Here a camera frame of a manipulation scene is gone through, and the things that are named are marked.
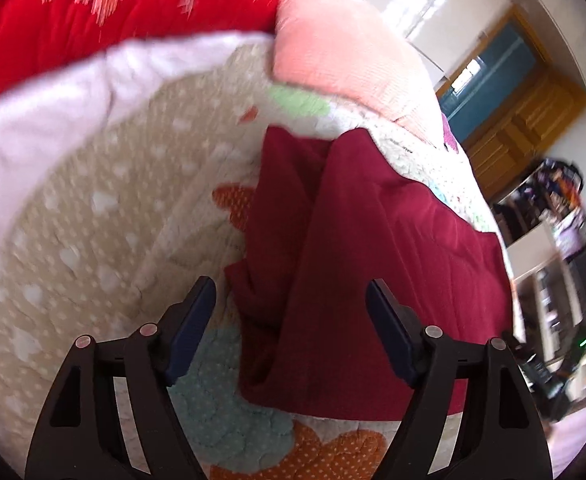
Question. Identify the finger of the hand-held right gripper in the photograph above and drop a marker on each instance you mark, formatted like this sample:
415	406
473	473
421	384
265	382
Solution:
533	365

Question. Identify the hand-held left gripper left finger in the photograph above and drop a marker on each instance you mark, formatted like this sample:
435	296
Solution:
193	330

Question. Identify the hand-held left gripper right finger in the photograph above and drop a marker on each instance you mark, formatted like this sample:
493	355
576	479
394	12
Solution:
393	330

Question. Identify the dark red sweater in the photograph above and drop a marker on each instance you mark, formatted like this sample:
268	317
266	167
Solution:
373	235

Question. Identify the rack with clothes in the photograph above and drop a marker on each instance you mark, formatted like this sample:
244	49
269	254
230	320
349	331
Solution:
548	185

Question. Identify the white shelf unit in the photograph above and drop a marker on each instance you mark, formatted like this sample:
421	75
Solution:
533	245

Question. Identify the patchwork heart quilt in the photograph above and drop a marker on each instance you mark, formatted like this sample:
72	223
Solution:
98	235

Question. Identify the purple cloth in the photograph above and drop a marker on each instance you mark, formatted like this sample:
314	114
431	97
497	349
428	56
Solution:
450	135

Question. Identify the wooden door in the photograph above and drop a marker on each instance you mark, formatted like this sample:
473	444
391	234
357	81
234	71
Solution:
523	125

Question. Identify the white bed sheet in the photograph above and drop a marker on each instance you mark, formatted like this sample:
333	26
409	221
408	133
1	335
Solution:
48	110

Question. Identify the pink pillow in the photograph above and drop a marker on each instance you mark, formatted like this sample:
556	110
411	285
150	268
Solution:
343	50

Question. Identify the red embroidered blanket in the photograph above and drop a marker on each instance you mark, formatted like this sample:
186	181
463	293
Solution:
73	25

